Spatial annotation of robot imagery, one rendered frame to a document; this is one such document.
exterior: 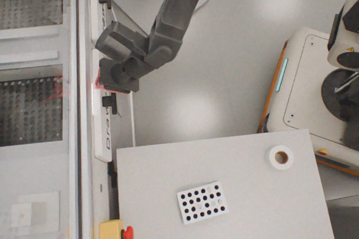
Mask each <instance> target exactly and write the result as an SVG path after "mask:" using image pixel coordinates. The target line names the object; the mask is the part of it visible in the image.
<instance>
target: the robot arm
mask: <svg viewBox="0 0 359 239"><path fill-rule="evenodd" d="M198 2H199V0H164V1H163V3H162V5H161V6H160V9H159V12H158V14H157V15H156V16H155V20H154V23H153V25H152V28H151V33H150V34H149V35H148V36H147V37H144V36H143V35H142V34H140V33H139V32H138V31H135V32H134V31H133V30H131V29H130V28H128V27H127V26H125V25H123V24H121V23H120V22H118V21H115V22H113V23H112V24H111V25H109V26H107V27H106V28H105V29H104V31H103V32H102V34H101V35H100V36H99V38H98V39H97V41H96V45H95V49H97V50H98V51H100V52H102V53H103V54H105V55H106V56H107V57H109V58H111V59H112V60H110V59H106V58H102V59H100V60H99V69H98V75H97V78H96V80H95V83H94V89H98V90H106V91H109V92H112V93H119V94H126V95H128V94H130V93H131V91H134V92H135V93H136V92H137V91H139V78H141V77H143V76H144V75H146V74H148V73H150V72H152V71H154V70H155V69H156V70H157V69H159V67H160V66H163V65H164V64H165V63H168V62H171V61H173V60H174V59H175V58H176V57H177V54H178V52H179V50H180V48H181V46H182V43H183V37H184V35H185V34H186V31H187V29H188V27H189V24H190V21H191V17H192V15H193V12H194V10H195V8H196V5H197V4H198ZM98 83H99V85H98Z"/></svg>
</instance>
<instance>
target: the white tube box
mask: <svg viewBox="0 0 359 239"><path fill-rule="evenodd" d="M208 187H212V189H213V190H212V191H211V192H209V191H208V190H207V188H208ZM177 197H178V202H179V206H180V209H181V214H182V217H183V221H184V225H188V224H190V223H192V222H196V221H200V220H204V219H207V218H211V217H215V216H219V215H222V214H225V213H229V209H228V206H227V202H226V199H225V196H224V192H223V189H222V185H221V183H220V181H218V182H214V183H212V184H207V185H203V186H200V187H198V188H194V189H190V190H186V191H183V192H179V193H177ZM218 199H223V204H220V203H218ZM212 201H215V202H216V205H215V206H213V205H212ZM199 205H202V206H203V208H202V209H201V210H200V209H199V208H198V206H199Z"/></svg>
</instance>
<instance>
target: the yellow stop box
mask: <svg viewBox="0 0 359 239"><path fill-rule="evenodd" d="M123 232H124V229H123V220H122V219H118V220H108V221H104V222H101V223H99V239H124V238H123Z"/></svg>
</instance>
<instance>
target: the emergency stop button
mask: <svg viewBox="0 0 359 239"><path fill-rule="evenodd" d="M123 238H124V239H134V230H133V228H132V227H131V226H128V227H127V231H124V232H123Z"/></svg>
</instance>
